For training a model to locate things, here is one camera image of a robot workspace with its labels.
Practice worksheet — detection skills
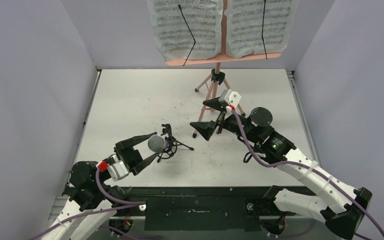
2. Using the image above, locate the pink music stand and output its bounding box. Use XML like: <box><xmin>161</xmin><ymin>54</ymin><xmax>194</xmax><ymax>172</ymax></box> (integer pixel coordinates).
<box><xmin>147</xmin><ymin>0</ymin><xmax>300</xmax><ymax>139</ymax></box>

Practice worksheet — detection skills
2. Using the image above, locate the black microphone tripod mount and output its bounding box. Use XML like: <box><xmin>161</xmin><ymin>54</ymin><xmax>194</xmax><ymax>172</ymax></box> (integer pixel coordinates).
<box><xmin>156</xmin><ymin>123</ymin><xmax>195</xmax><ymax>163</ymax></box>

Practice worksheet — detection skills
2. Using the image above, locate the sheet music page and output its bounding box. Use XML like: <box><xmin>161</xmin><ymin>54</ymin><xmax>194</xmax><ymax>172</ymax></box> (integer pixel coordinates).
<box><xmin>147</xmin><ymin>0</ymin><xmax>224</xmax><ymax>62</ymax></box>
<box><xmin>224</xmin><ymin>0</ymin><xmax>300</xmax><ymax>59</ymax></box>

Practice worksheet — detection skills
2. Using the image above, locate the purple glitter microphone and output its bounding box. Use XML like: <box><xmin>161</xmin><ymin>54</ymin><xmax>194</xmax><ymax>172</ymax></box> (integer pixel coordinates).
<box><xmin>147</xmin><ymin>134</ymin><xmax>170</xmax><ymax>153</ymax></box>

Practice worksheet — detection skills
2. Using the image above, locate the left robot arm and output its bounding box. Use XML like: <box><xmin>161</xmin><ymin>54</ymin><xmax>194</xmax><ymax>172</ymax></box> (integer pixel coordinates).
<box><xmin>32</xmin><ymin>132</ymin><xmax>159</xmax><ymax>240</ymax></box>

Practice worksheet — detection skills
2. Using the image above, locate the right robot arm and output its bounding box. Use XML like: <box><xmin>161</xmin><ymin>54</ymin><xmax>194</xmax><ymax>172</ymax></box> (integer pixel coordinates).
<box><xmin>190</xmin><ymin>98</ymin><xmax>373</xmax><ymax>240</ymax></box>

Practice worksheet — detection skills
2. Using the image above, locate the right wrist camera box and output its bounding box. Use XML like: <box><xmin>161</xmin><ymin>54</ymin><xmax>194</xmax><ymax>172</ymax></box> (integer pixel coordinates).
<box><xmin>218</xmin><ymin>89</ymin><xmax>242</xmax><ymax>113</ymax></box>

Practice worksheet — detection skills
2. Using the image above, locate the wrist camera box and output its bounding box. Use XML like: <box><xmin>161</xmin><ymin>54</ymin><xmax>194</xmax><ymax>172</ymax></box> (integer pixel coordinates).
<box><xmin>95</xmin><ymin>160</ymin><xmax>130</xmax><ymax>182</ymax></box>
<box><xmin>218</xmin><ymin>89</ymin><xmax>242</xmax><ymax>113</ymax></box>

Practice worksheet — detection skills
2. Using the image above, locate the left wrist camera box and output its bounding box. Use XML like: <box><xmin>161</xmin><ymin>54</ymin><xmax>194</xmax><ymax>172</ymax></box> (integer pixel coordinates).
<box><xmin>95</xmin><ymin>160</ymin><xmax>130</xmax><ymax>182</ymax></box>

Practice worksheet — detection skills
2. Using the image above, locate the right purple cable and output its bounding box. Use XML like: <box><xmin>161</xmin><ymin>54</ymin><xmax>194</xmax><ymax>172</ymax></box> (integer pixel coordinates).
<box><xmin>230</xmin><ymin>109</ymin><xmax>384</xmax><ymax>240</ymax></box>

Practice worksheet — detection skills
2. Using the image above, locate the purple cable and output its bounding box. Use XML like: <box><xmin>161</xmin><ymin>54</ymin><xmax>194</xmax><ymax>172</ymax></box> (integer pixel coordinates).
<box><xmin>230</xmin><ymin>109</ymin><xmax>384</xmax><ymax>240</ymax></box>
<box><xmin>29</xmin><ymin>167</ymin><xmax>163</xmax><ymax>240</ymax></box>

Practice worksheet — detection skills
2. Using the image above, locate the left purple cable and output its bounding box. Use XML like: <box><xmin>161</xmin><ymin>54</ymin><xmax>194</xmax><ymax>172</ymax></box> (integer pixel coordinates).
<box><xmin>29</xmin><ymin>167</ymin><xmax>163</xmax><ymax>240</ymax></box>

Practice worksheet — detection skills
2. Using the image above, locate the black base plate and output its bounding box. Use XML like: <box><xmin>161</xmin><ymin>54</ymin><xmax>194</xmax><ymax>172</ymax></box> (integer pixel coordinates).
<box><xmin>104</xmin><ymin>186</ymin><xmax>293</xmax><ymax>234</ymax></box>

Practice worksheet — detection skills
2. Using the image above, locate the aluminium rail frame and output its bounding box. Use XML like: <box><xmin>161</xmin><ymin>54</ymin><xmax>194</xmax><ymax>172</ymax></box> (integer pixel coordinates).
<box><xmin>42</xmin><ymin>70</ymin><xmax>353</xmax><ymax>240</ymax></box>

